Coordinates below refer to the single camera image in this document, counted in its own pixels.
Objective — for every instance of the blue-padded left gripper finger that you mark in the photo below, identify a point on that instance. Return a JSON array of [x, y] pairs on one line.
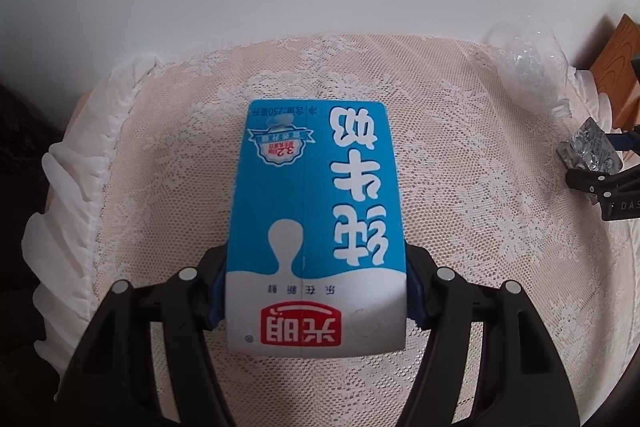
[[143, 359]]

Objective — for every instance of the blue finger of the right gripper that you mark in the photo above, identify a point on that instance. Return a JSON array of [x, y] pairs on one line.
[[625, 141]]

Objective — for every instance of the silver foil blister pack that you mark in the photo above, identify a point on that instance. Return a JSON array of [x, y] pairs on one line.
[[590, 149]]

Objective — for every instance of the clear plastic bag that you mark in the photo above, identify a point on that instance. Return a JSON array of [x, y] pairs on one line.
[[531, 65]]

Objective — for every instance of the blue white milk carton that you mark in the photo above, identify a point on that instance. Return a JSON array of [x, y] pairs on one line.
[[316, 263]]

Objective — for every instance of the wooden bed headboard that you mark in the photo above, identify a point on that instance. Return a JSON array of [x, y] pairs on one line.
[[616, 76]]

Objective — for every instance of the lace tablecloth with ruffle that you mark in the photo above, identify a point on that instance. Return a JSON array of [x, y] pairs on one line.
[[522, 303]]

